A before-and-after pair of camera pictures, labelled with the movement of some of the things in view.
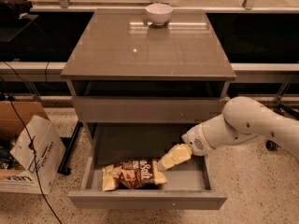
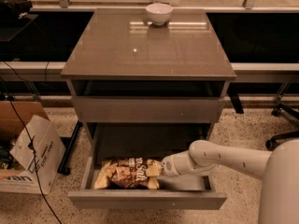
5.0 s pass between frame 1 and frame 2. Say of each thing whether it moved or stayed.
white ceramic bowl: stayed
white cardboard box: stayed
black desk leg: stayed
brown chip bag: moved
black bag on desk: stayed
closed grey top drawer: stayed
